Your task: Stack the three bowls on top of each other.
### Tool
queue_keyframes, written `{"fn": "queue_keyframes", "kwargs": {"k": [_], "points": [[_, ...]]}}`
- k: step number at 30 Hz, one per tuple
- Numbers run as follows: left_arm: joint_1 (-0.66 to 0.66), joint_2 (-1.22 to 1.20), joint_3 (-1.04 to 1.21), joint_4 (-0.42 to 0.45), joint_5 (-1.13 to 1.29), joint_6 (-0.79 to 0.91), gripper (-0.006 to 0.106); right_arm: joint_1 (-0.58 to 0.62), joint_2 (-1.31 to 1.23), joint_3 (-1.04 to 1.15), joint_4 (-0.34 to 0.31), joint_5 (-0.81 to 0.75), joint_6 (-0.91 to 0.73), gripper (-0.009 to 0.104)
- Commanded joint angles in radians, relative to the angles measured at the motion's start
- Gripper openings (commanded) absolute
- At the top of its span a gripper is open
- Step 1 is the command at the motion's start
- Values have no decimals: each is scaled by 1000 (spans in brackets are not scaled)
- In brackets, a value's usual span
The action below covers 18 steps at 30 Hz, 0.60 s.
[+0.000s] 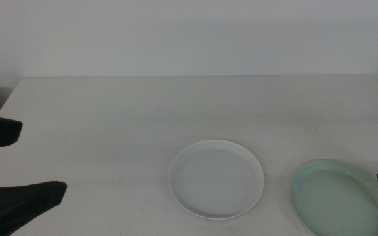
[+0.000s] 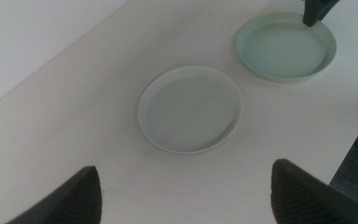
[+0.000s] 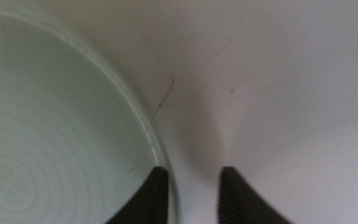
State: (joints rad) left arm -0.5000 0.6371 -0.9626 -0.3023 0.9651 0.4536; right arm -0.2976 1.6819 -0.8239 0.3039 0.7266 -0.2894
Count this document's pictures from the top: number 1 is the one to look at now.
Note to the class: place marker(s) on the pale green shallow bowl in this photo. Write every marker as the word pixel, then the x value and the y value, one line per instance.
pixel 336 200

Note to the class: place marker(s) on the grey shallow bowl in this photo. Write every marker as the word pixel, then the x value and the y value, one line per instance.
pixel 215 178

